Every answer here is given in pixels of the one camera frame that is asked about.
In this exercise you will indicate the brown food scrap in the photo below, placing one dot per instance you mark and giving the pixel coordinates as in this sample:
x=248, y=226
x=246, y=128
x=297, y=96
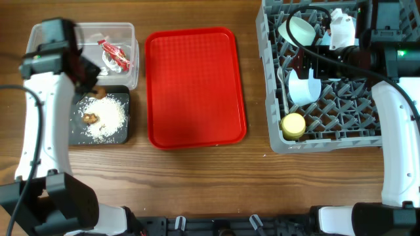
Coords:
x=90, y=118

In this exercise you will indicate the white plastic spoon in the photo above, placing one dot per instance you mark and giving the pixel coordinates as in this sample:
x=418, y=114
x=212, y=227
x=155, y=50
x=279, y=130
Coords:
x=280, y=76

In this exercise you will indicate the black plastic tray bin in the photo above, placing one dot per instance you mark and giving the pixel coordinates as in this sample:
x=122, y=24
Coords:
x=74, y=132

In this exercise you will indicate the red plastic tray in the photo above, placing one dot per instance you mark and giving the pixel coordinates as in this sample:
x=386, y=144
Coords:
x=193, y=88

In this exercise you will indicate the spilled white rice pile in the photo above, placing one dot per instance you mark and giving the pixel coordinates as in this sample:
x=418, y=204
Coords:
x=112, y=114

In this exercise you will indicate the clear plastic bin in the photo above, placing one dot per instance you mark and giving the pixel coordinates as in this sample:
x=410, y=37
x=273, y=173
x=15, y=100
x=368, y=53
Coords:
x=83, y=39

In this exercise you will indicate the yellow plastic cup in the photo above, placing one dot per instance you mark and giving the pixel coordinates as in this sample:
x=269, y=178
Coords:
x=293, y=126

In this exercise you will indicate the small light blue bowl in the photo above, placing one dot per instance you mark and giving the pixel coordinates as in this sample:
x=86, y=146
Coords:
x=304, y=91

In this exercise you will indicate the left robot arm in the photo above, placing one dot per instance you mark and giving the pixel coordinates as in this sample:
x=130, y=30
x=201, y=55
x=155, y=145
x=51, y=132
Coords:
x=45, y=198

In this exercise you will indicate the green bowl with rice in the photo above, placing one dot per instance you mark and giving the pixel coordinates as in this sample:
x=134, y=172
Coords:
x=302, y=31

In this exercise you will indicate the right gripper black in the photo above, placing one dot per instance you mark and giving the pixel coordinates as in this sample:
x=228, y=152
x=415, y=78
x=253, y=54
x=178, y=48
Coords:
x=319, y=68

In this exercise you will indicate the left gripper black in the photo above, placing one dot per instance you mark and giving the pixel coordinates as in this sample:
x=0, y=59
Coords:
x=94, y=73

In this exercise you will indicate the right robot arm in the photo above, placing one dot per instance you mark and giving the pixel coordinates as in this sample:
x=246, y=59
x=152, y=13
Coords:
x=385, y=57

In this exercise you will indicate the grey dishwasher rack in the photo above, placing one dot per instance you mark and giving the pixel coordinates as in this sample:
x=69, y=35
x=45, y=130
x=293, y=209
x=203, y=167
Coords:
x=344, y=116

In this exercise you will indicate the red snack wrapper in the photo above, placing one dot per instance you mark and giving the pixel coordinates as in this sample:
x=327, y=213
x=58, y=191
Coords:
x=114, y=57

